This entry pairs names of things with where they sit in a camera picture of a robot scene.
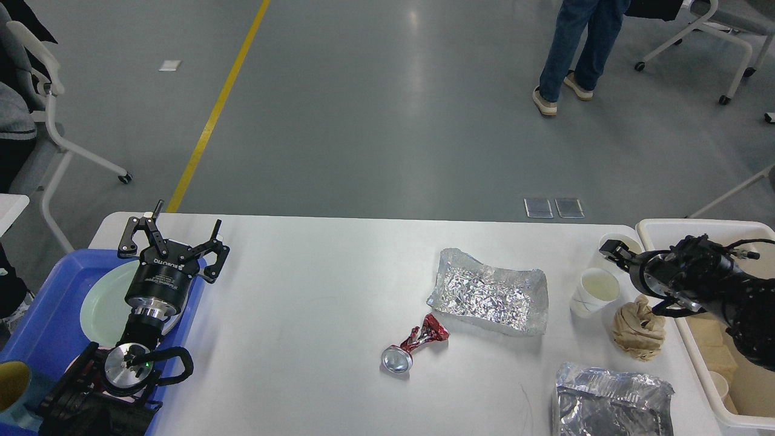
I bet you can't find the white office chair right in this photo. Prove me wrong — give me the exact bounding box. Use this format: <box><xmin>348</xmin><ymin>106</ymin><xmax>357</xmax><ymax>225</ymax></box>
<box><xmin>633</xmin><ymin>1</ymin><xmax>774</xmax><ymax>105</ymax></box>

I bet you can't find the white office chair left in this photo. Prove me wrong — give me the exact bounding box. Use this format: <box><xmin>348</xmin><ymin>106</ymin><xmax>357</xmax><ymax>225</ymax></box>
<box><xmin>2</xmin><ymin>1</ymin><xmax>133</xmax><ymax>253</ymax></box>

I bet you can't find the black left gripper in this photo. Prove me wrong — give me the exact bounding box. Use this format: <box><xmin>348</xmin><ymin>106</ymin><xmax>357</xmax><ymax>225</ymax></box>
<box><xmin>117</xmin><ymin>201</ymin><xmax>231</xmax><ymax>319</ymax></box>

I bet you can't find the clear floor plate left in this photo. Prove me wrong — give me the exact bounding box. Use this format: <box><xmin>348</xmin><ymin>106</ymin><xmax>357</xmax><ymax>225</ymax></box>
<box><xmin>524</xmin><ymin>197</ymin><xmax>554</xmax><ymax>220</ymax></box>

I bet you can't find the silver plastic bag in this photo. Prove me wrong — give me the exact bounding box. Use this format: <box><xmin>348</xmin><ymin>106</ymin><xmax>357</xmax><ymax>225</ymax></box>
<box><xmin>552</xmin><ymin>362</ymin><xmax>674</xmax><ymax>435</ymax></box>

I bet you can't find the large white paper cup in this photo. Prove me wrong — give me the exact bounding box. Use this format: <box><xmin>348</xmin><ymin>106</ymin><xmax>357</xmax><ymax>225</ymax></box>
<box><xmin>708</xmin><ymin>371</ymin><xmax>729</xmax><ymax>403</ymax></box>

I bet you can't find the white office chair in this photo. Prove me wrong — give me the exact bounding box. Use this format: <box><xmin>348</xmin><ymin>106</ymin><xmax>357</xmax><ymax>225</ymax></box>
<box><xmin>633</xmin><ymin>1</ymin><xmax>774</xmax><ymax>105</ymax></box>
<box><xmin>2</xmin><ymin>1</ymin><xmax>133</xmax><ymax>253</ymax></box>

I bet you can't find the brown paper bag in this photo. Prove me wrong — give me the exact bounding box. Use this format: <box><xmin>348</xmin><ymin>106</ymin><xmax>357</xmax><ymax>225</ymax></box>
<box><xmin>687</xmin><ymin>315</ymin><xmax>739</xmax><ymax>388</ymax></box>

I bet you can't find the dark blue mug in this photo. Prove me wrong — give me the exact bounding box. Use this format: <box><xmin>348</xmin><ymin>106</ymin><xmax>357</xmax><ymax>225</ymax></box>
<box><xmin>1</xmin><ymin>360</ymin><xmax>55</xmax><ymax>431</ymax></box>

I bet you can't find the small clear plastic cup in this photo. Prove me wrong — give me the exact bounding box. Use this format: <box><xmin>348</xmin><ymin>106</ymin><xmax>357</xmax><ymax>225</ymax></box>
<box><xmin>569</xmin><ymin>268</ymin><xmax>620</xmax><ymax>318</ymax></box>

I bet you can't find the crumpled aluminium foil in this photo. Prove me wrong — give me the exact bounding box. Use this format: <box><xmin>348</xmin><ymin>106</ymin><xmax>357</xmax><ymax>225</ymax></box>
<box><xmin>426</xmin><ymin>248</ymin><xmax>550</xmax><ymax>337</ymax></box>

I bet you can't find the crushed red can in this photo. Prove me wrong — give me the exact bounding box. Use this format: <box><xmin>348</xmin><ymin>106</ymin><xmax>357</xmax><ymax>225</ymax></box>
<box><xmin>380</xmin><ymin>314</ymin><xmax>449</xmax><ymax>375</ymax></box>

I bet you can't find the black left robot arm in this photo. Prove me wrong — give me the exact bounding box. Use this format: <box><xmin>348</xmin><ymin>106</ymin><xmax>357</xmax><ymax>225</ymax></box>
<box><xmin>36</xmin><ymin>201</ymin><xmax>230</xmax><ymax>435</ymax></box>

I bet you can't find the white floor tag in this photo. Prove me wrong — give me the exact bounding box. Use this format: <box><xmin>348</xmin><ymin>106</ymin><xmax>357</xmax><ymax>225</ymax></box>
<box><xmin>158</xmin><ymin>59</ymin><xmax>182</xmax><ymax>72</ymax></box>

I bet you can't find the person in blue jeans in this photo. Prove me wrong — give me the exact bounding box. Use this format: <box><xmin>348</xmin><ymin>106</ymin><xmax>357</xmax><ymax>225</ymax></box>
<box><xmin>532</xmin><ymin>1</ymin><xmax>631</xmax><ymax>116</ymax></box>

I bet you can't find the clear floor plate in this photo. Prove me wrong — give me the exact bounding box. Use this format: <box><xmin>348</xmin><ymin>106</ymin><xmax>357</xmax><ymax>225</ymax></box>
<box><xmin>554</xmin><ymin>198</ymin><xmax>585</xmax><ymax>220</ymax></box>
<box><xmin>524</xmin><ymin>197</ymin><xmax>554</xmax><ymax>220</ymax></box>

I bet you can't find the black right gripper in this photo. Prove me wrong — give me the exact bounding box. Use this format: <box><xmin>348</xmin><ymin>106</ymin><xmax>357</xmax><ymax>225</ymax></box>
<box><xmin>599</xmin><ymin>240</ymin><xmax>672</xmax><ymax>297</ymax></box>

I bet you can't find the seated person at left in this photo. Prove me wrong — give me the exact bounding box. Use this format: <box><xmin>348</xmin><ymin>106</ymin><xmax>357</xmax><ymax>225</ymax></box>
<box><xmin>1</xmin><ymin>1</ymin><xmax>56</xmax><ymax>333</ymax></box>

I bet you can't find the green plate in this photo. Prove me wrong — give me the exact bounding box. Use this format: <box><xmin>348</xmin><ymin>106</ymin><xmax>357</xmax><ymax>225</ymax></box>
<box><xmin>81</xmin><ymin>262</ymin><xmax>190</xmax><ymax>347</ymax></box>

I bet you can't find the clear floor plate right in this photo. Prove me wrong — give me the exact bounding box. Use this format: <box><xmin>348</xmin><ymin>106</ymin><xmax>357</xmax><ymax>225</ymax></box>
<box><xmin>554</xmin><ymin>198</ymin><xmax>585</xmax><ymax>220</ymax></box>

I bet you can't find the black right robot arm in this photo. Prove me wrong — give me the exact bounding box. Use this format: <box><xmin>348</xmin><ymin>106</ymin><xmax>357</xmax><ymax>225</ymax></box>
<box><xmin>599</xmin><ymin>234</ymin><xmax>774</xmax><ymax>371</ymax></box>

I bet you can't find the crumpled beige paper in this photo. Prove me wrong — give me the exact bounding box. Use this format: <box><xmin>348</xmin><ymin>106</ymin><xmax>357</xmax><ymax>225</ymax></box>
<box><xmin>612</xmin><ymin>295</ymin><xmax>667</xmax><ymax>362</ymax></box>

